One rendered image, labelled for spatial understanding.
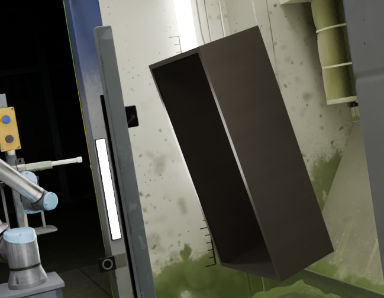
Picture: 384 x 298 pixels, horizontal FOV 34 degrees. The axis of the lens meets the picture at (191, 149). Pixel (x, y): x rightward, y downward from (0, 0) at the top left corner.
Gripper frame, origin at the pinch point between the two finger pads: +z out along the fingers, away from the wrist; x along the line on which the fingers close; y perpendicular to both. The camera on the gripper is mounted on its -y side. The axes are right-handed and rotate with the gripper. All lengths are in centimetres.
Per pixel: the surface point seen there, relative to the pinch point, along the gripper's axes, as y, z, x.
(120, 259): 64, 8, 51
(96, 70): -54, 9, 56
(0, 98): -46, 30, 0
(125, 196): 3, -185, 12
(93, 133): -16, 9, 48
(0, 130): -26.7, 23.9, -4.4
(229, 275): 91, 8, 121
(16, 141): -18.8, 23.8, 3.7
